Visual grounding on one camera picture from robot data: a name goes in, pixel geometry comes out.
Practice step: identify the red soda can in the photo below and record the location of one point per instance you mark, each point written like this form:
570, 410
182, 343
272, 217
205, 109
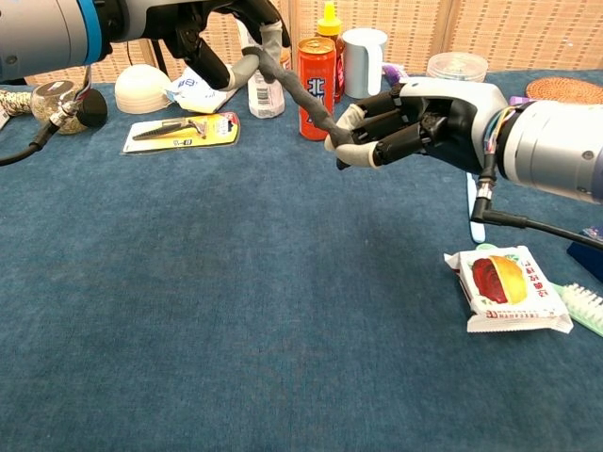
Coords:
315, 61

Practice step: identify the white food bag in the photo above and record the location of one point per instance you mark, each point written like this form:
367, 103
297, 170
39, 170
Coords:
193, 99

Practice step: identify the small purple box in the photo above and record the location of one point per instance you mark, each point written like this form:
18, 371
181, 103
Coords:
518, 100

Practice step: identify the purple toothpaste tube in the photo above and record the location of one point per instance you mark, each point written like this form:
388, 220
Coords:
393, 71

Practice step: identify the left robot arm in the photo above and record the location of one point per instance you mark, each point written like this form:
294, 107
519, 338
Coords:
37, 33

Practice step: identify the white snack packet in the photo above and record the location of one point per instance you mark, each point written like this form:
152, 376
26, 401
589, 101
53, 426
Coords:
509, 287

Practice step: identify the white mug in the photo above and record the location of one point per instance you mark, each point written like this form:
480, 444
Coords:
360, 66

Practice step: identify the round rattan coaster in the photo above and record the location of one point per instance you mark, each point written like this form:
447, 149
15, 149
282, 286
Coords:
565, 89

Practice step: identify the white drink bottle yellow cap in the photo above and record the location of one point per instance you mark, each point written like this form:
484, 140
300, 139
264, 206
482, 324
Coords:
266, 101

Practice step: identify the honey bottle yellow cap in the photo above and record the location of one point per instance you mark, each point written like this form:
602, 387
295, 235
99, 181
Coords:
328, 26

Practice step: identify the long dark blue box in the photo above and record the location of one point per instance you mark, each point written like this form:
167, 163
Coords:
586, 261

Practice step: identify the white bowl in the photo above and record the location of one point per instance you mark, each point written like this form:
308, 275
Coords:
141, 89

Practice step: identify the white box purple print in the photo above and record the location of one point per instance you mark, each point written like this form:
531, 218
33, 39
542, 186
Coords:
3, 120

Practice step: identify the blue felt table cover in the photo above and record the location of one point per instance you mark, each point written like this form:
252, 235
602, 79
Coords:
282, 282

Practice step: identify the bamboo folding screen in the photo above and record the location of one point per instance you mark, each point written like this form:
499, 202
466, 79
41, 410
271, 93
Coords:
518, 33

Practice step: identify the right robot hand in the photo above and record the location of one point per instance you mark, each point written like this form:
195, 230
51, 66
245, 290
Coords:
452, 117

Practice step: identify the light blue toothbrush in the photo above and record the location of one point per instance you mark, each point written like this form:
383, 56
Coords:
477, 230

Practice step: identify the glass jar black lid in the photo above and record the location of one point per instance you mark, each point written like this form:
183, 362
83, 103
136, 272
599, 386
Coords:
94, 108

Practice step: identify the blurred grey stick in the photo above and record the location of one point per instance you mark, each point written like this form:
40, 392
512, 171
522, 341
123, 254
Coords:
301, 94

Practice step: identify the mint green brush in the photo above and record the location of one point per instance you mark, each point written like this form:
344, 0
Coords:
584, 303

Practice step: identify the razor in yellow blister pack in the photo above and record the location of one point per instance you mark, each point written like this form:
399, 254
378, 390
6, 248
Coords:
179, 136

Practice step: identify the black tripod stand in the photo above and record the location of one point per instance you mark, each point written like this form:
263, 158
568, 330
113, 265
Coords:
159, 61

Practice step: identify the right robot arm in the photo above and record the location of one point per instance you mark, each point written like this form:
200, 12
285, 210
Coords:
556, 146

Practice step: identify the clear plastic jar of clips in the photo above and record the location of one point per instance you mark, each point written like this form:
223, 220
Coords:
457, 68

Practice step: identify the small brown jar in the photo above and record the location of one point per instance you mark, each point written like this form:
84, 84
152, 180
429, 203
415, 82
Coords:
285, 60

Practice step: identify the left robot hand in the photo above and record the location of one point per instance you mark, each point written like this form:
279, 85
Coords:
155, 19

